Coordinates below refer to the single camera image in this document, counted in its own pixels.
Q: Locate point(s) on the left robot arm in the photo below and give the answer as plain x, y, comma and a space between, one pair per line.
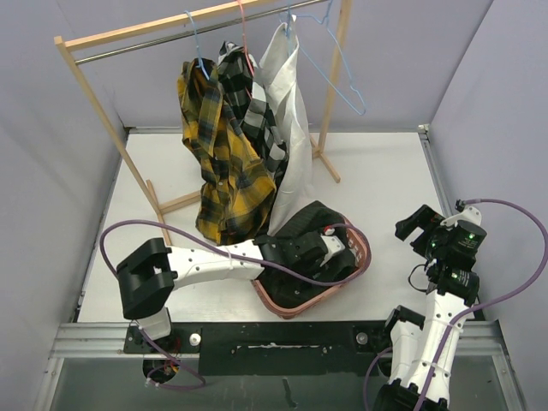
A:
148, 276

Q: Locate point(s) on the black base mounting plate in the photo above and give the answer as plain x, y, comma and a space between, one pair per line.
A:
278, 348

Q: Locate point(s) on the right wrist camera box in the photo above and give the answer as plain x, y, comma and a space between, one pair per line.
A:
465, 212

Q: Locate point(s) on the blue hanger of white shirt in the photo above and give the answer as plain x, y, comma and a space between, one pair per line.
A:
289, 25

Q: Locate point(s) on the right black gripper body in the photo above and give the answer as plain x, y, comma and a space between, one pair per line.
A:
431, 241

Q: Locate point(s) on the yellow plaid shirt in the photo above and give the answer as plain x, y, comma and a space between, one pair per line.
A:
237, 192

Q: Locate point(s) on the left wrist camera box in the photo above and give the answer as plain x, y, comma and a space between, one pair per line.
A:
334, 246

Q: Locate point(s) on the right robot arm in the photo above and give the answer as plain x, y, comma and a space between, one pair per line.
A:
424, 345

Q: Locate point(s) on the dark pinstriped shirt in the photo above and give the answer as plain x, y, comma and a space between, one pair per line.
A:
308, 222

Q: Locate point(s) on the metal hanging rod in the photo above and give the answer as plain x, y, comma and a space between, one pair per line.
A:
191, 33

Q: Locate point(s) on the pink plastic laundry basket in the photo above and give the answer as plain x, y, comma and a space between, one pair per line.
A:
308, 306

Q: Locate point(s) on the black white checked shirt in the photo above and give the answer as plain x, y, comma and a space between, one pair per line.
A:
243, 88

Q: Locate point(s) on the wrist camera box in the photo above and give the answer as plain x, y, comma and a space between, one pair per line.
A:
334, 246
465, 212

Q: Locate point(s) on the blue hanger of yellow shirt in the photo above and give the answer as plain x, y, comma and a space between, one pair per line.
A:
199, 43

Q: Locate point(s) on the light blue wire hanger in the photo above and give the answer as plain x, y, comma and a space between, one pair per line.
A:
339, 60

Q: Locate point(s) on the wooden clothes rack frame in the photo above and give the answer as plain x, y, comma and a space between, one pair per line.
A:
202, 17

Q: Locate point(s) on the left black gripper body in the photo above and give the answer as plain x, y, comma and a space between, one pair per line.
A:
318, 269

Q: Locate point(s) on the pink hanger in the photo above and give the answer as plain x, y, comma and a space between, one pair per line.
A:
244, 38

